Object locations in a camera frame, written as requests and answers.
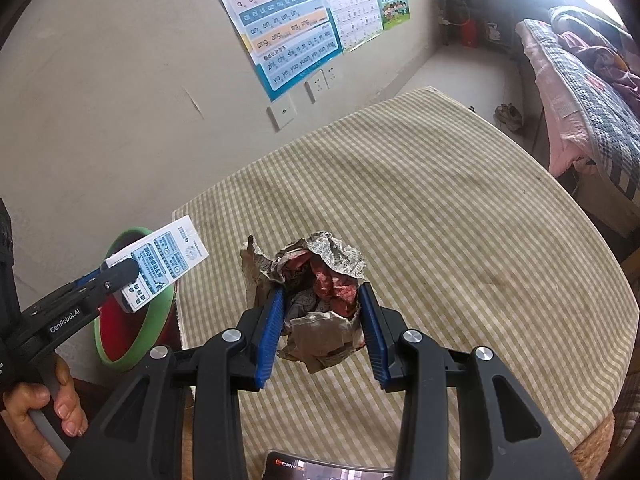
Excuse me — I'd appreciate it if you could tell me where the bed with plaid quilt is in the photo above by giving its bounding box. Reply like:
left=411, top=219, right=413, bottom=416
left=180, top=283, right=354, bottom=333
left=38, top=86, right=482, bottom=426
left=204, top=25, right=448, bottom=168
left=515, top=17, right=640, bottom=196

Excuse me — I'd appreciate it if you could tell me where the newspaper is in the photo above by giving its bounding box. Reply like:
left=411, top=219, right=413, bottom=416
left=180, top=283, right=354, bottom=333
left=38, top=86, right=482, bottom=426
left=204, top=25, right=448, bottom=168
left=240, top=231, right=368, bottom=375

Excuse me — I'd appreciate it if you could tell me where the black smartphone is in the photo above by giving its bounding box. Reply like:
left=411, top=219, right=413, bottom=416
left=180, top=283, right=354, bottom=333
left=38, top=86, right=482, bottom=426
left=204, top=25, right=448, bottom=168
left=262, top=450, right=398, bottom=480

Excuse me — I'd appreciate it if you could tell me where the white wall plate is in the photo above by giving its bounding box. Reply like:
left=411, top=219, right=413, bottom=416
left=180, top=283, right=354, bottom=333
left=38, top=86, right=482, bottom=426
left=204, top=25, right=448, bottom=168
left=266, top=102, right=296, bottom=132

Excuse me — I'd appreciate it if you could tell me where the tan chair cushion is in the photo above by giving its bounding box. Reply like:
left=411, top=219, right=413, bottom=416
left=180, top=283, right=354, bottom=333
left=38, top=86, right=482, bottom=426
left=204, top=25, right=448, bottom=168
left=570, top=407, right=618, bottom=471

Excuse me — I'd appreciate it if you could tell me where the white wall poster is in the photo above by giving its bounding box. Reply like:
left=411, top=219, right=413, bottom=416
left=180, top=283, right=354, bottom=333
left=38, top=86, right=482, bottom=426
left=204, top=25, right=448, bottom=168
left=312, top=0, right=383, bottom=53

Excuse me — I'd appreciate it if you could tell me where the pink bed sheet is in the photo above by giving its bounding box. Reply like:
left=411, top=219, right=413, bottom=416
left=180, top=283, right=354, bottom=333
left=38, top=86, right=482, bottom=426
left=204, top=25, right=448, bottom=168
left=522, top=30, right=596, bottom=176

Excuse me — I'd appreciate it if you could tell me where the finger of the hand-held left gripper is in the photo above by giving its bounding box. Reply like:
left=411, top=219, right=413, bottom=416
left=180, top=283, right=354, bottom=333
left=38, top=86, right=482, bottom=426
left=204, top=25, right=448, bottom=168
left=70, top=265, right=113, bottom=291
left=80, top=257, right=141, bottom=308

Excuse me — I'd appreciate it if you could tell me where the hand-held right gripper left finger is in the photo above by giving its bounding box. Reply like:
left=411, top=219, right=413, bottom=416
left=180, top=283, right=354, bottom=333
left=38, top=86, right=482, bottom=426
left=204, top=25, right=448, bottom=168
left=57, top=287, right=287, bottom=480

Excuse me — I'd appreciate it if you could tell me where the person's left hand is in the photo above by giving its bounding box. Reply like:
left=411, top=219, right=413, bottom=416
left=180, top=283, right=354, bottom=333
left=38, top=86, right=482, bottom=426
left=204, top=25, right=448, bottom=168
left=0, top=355, right=91, bottom=466

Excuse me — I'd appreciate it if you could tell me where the white drink carton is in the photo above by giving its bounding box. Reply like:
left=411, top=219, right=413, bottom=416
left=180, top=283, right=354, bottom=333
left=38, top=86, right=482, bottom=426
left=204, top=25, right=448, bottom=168
left=102, top=215, right=210, bottom=313

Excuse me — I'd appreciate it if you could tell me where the red bin with green rim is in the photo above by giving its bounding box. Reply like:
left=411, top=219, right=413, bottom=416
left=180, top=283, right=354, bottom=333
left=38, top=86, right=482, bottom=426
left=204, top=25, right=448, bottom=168
left=94, top=227, right=178, bottom=373

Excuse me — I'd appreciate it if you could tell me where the purple blanket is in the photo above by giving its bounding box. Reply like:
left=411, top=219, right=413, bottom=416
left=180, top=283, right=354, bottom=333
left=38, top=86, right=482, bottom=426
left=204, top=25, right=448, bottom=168
left=557, top=30, right=640, bottom=96

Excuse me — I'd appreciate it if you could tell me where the blue bordered wall poster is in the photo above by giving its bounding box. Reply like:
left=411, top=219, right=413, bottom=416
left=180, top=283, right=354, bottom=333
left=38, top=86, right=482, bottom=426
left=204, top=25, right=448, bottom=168
left=200, top=0, right=345, bottom=102

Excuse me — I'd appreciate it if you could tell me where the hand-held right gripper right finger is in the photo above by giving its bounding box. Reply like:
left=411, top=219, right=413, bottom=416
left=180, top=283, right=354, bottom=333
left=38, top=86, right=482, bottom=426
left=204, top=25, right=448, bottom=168
left=357, top=281, right=583, bottom=480

